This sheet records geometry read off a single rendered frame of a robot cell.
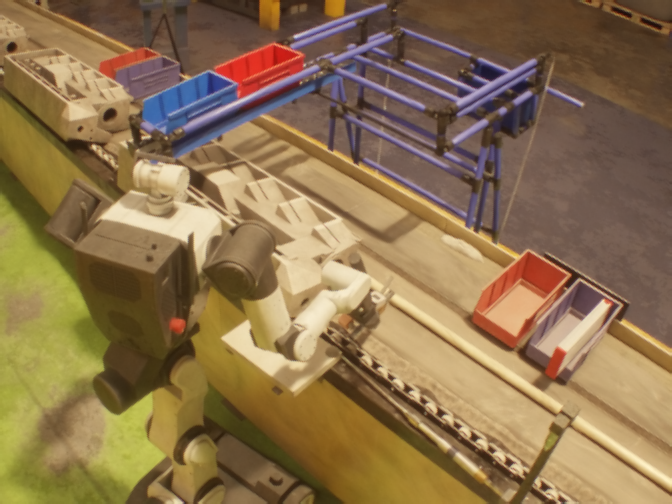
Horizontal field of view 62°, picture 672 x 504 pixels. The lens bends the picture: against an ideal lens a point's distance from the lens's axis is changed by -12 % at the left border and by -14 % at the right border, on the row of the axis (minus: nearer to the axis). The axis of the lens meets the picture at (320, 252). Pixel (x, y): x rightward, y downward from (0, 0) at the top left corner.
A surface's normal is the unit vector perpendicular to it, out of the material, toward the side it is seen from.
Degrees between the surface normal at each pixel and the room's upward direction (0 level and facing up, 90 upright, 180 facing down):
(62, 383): 0
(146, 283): 85
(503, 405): 0
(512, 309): 0
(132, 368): 40
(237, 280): 90
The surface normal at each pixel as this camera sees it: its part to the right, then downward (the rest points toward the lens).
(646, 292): 0.05, -0.78
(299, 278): 0.56, -0.38
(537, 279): -0.71, 0.39
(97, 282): -0.27, 0.52
